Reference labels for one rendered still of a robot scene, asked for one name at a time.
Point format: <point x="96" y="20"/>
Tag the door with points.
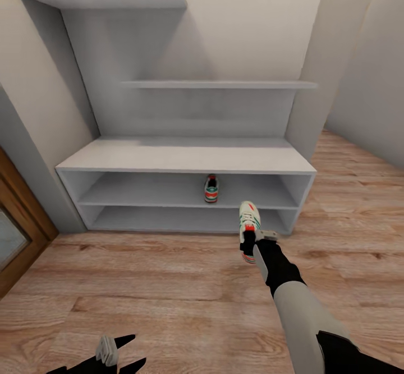
<point x="25" y="228"/>

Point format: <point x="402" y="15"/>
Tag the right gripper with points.
<point x="247" y="247"/>

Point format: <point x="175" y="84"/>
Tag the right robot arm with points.
<point x="317" y="343"/>

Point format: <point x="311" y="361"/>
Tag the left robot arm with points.
<point x="105" y="359"/>

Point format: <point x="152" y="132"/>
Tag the gym shoe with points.
<point x="249" y="223"/>
<point x="211" y="188"/>

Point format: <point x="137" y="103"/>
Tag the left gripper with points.
<point x="91" y="366"/>

